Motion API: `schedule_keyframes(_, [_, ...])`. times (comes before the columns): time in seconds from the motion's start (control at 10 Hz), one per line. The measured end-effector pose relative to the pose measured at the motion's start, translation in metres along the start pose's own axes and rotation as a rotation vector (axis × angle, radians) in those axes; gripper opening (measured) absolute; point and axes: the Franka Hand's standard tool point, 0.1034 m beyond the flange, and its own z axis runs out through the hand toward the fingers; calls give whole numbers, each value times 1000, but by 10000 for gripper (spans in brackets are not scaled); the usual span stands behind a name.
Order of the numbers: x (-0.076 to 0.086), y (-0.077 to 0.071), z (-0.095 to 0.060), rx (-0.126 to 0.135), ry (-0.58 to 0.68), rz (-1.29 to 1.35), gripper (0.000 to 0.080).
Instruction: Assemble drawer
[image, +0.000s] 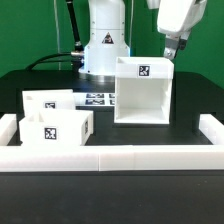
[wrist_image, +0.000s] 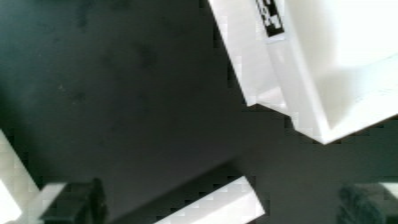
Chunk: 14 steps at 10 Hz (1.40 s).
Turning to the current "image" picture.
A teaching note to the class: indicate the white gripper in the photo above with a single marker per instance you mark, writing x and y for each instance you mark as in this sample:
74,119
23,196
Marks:
176,18

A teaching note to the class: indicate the white drawer cabinet frame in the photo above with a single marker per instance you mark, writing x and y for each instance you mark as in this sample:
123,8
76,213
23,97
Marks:
143,87

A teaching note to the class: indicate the white drawer box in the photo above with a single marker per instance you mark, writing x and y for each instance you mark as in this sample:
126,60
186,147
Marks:
57,127
35,100

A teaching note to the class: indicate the white front drawer box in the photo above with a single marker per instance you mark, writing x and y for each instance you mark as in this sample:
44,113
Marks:
57,127

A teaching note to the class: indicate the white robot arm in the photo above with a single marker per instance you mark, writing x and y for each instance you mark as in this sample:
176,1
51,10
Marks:
107,40

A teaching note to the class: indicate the white marker tag sheet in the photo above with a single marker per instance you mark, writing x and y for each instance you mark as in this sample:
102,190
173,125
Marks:
94,99

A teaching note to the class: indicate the white U-shaped fence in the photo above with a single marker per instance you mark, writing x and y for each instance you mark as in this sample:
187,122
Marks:
104,158

